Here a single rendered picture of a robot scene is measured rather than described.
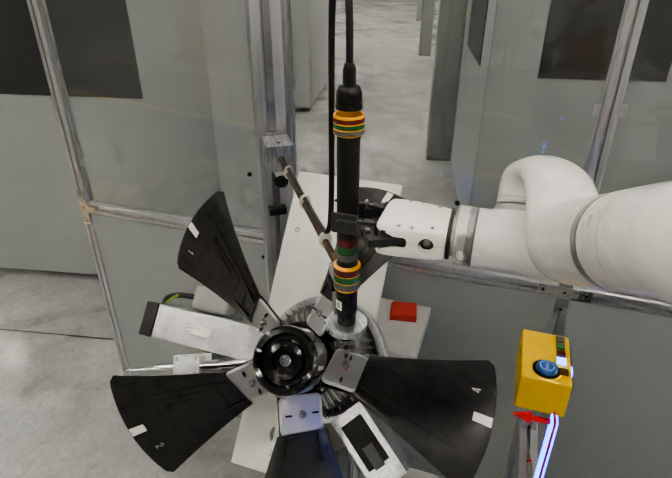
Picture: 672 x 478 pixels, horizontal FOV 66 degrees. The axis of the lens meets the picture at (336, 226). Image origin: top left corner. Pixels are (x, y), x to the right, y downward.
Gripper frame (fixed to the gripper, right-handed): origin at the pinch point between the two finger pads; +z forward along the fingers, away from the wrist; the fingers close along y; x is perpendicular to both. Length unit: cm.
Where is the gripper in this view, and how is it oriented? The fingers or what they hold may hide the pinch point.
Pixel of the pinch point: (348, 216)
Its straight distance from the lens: 77.8
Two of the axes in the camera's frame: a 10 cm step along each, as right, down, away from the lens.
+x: 0.1, -8.8, -4.7
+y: 3.2, -4.5, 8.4
